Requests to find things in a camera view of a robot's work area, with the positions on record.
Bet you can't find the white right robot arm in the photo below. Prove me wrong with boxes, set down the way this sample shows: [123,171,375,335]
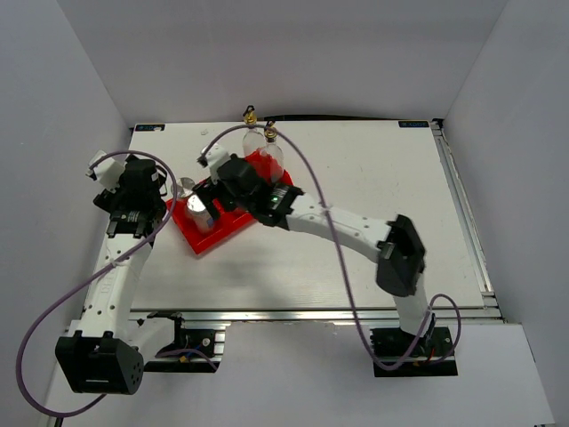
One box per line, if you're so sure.
[194,155,435,355]

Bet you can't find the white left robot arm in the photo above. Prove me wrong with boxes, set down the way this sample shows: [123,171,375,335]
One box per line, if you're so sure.
[55,155,166,395]

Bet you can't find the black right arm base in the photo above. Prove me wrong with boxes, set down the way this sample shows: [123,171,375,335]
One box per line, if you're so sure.
[362,326,459,370]

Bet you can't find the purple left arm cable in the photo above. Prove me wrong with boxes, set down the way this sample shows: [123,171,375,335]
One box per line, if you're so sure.
[15,150,223,418]

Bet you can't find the silver lid white powder jar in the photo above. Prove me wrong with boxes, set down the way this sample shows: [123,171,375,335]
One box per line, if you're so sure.
[176,177,196,199]

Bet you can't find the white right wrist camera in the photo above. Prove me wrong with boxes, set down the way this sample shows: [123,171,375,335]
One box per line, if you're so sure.
[197,143,230,184]

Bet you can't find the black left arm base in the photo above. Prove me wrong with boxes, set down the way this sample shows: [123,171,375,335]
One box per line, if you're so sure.
[136,310,221,367]

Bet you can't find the blue left table label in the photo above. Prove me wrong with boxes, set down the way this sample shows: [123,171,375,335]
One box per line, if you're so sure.
[134,124,165,133]

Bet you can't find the dark liquid glass bottle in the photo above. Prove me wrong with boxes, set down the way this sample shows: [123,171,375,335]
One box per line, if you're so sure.
[262,120,284,182]

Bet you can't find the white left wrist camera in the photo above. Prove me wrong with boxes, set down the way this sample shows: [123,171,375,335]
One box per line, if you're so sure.
[86,150,125,193]

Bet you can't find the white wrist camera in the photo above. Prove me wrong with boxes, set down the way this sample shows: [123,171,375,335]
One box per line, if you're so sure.
[197,143,230,184]
[86,150,125,193]

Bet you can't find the silver lid blue label jar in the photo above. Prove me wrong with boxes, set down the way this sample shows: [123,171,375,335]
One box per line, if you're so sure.
[186,194,214,234]

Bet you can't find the blue table corner label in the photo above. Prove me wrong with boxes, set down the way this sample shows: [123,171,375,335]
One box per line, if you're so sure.
[397,120,430,129]

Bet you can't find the red plastic organizer tray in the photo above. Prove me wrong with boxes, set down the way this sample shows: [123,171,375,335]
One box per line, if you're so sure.
[172,149,293,255]

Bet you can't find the clear liquid glass bottle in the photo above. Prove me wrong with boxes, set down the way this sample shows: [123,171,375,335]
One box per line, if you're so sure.
[242,105,266,157]

